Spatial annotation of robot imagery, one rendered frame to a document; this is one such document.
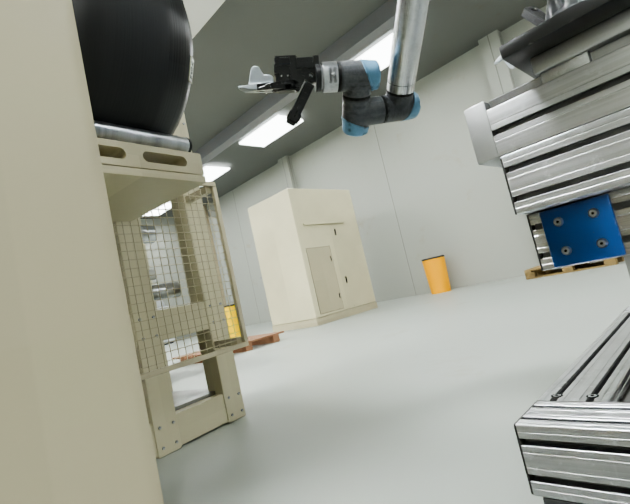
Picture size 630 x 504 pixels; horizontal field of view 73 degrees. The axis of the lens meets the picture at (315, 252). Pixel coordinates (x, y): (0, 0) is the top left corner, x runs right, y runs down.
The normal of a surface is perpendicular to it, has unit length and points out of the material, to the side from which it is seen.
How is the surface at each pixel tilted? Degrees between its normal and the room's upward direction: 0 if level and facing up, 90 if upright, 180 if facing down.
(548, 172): 90
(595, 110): 90
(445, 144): 90
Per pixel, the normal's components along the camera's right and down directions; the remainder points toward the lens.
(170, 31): 0.81, 0.01
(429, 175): -0.70, 0.09
